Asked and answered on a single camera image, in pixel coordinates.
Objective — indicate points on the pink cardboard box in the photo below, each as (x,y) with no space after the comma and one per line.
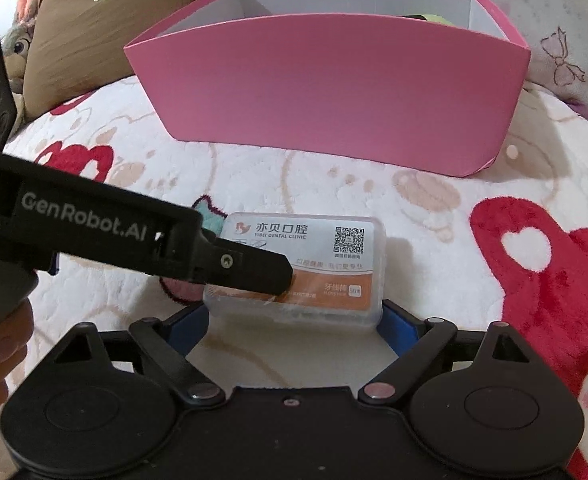
(342,77)

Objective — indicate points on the brown pillow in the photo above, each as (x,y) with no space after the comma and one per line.
(78,46)

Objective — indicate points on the bear pattern bed blanket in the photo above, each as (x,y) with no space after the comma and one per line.
(511,242)

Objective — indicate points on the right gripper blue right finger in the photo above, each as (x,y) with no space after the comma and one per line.
(399,328)

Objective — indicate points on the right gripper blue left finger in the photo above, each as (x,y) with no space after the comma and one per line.
(185,329)

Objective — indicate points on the grey bunny plush toy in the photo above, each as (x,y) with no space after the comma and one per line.
(15,49)

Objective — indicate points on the green yarn ball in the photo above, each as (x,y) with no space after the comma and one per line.
(431,18)

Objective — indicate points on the orange white floss box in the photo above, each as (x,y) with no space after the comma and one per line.
(338,263)

